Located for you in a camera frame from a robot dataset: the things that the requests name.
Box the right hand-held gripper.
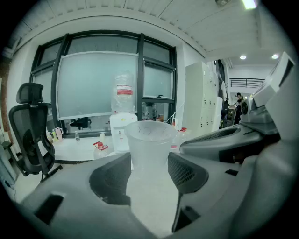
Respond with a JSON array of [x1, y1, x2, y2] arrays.
[[240, 51, 299, 141]]

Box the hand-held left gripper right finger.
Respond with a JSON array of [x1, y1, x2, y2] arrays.
[[163, 152, 252, 239]]

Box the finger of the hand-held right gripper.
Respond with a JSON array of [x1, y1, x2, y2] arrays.
[[179, 126, 268, 162], [224, 133, 299, 239]]

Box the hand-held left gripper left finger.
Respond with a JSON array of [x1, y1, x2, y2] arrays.
[[20, 152, 155, 239]]

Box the translucent plastic cup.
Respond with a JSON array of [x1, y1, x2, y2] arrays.
[[124, 120, 178, 172]]

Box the white water dispenser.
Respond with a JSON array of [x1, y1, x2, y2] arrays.
[[109, 113, 138, 152]]

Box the black metal railing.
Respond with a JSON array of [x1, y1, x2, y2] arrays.
[[230, 78, 266, 88]]

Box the white metal locker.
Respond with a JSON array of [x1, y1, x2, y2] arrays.
[[182, 61, 218, 139]]

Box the black mesh office chair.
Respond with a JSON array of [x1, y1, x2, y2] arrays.
[[8, 83, 63, 183]]

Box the large clear water bottle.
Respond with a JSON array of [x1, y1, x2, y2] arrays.
[[111, 70, 136, 115]]

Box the long ceiling lamp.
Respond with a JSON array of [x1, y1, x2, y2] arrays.
[[242, 0, 258, 10]]

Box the black framed window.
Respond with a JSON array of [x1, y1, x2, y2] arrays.
[[30, 30, 178, 136]]

